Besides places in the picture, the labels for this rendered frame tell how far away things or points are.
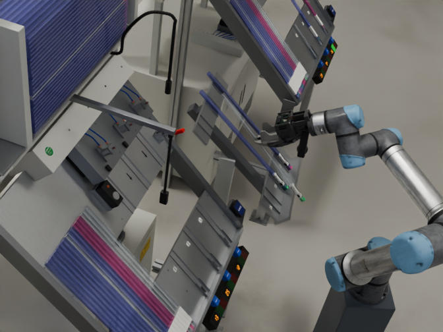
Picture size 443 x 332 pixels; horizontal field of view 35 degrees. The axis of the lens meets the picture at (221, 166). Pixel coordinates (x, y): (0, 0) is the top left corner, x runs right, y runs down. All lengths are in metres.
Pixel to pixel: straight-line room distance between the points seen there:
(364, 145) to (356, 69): 2.42
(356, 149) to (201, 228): 0.56
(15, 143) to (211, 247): 0.86
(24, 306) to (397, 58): 3.23
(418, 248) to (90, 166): 0.92
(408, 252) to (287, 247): 1.42
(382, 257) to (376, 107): 2.27
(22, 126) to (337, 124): 1.00
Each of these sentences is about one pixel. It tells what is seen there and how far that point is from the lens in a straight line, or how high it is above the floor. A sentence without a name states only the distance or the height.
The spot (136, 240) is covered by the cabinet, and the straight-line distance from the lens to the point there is 2.49.
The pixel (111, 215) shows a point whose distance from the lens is 2.03.
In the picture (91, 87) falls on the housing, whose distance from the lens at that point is 2.02.
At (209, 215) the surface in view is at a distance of 2.33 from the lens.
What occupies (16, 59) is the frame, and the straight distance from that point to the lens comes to 1.53.
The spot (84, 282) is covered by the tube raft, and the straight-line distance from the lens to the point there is 1.91.
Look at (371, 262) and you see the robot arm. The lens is 2.22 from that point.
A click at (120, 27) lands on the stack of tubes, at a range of 2.03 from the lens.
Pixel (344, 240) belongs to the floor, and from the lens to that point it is 3.49.
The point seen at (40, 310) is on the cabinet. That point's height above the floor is 0.62.
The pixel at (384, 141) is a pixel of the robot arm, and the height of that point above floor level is 1.14.
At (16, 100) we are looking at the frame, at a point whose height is 1.53.
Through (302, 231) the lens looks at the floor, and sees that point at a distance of 3.47.
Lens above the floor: 2.54
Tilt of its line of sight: 44 degrees down
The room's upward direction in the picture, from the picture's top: 11 degrees clockwise
